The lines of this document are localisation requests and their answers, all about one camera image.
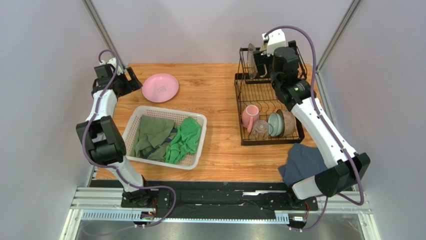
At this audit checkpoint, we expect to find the pink plate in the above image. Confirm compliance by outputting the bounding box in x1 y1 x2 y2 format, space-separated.
141 73 180 103

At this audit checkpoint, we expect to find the cream patterned plate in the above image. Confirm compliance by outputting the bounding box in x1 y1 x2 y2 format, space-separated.
259 42 268 55

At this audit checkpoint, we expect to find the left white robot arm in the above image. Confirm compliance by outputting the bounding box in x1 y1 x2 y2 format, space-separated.
76 58 154 208

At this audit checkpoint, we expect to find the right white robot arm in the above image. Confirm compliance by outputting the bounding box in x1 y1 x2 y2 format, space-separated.
253 47 371 200

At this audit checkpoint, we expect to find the clear glass plate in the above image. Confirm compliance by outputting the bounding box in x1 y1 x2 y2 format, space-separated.
247 43 258 80

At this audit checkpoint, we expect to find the olive green cloth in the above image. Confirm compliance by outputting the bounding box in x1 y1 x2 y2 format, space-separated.
129 115 178 163

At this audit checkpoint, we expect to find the pink mug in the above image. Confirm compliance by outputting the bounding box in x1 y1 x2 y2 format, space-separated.
241 105 260 134

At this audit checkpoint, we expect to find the light green bowl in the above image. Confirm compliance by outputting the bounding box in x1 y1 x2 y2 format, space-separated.
267 112 284 137

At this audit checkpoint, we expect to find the white plastic basket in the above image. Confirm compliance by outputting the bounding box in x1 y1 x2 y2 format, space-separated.
122 105 207 170

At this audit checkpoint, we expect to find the brown speckled bowl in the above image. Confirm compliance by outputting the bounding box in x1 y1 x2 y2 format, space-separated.
277 109 296 137

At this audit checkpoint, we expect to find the clear glass cup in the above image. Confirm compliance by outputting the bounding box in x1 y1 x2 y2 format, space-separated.
250 120 270 141

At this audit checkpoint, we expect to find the bright green cloth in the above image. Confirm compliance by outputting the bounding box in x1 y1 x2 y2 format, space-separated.
165 117 202 164

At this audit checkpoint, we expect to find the dark blue cloth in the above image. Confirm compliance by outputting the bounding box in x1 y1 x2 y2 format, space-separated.
278 143 328 187

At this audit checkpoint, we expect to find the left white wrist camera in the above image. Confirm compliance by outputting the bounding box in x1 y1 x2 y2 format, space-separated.
99 57 124 75

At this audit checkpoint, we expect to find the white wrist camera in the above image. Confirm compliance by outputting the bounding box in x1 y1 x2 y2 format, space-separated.
99 57 124 75
261 29 288 55

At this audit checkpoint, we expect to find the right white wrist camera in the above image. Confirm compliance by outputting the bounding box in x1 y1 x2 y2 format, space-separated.
261 29 288 55

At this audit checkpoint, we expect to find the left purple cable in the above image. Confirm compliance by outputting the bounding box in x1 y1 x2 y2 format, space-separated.
81 49 177 229

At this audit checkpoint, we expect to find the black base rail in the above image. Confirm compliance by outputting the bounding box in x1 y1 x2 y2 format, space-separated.
89 180 319 220

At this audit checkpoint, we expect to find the aluminium frame rail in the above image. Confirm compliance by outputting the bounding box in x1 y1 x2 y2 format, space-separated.
60 187 381 240

